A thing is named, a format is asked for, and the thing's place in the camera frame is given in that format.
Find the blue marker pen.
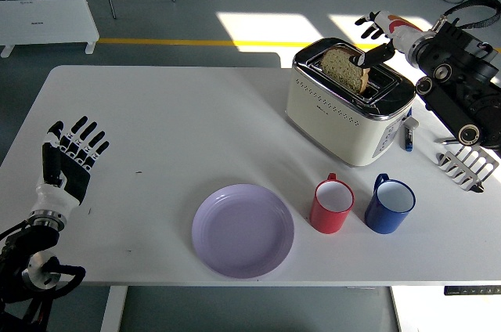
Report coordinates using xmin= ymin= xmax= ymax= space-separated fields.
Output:
xmin=402 ymin=110 xmax=415 ymax=152

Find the white panel heater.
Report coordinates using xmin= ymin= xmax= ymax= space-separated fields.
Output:
xmin=0 ymin=0 xmax=100 ymax=59

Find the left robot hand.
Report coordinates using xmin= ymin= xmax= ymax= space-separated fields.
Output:
xmin=33 ymin=115 xmax=110 ymax=218

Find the black table control panel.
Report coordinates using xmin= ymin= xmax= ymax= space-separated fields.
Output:
xmin=444 ymin=286 xmax=501 ymax=296

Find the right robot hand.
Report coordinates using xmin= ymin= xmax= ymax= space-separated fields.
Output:
xmin=349 ymin=10 xmax=424 ymax=69

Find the purple plate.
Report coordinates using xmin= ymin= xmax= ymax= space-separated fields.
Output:
xmin=191 ymin=183 xmax=295 ymax=280

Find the brown bread slice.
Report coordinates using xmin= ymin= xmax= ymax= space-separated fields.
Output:
xmin=320 ymin=47 xmax=371 ymax=94

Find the silver metal toast rack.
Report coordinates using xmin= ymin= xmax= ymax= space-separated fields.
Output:
xmin=436 ymin=146 xmax=496 ymax=193

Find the cream and chrome toaster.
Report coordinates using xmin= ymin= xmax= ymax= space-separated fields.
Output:
xmin=284 ymin=37 xmax=420 ymax=168

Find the red enamel mug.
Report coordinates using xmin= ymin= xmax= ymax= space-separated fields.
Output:
xmin=309 ymin=172 xmax=355 ymax=235

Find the blue enamel mug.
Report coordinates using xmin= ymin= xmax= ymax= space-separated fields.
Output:
xmin=364 ymin=173 xmax=416 ymax=235

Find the white table leg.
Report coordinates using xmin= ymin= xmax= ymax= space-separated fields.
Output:
xmin=102 ymin=286 xmax=128 ymax=332
xmin=389 ymin=287 xmax=404 ymax=332

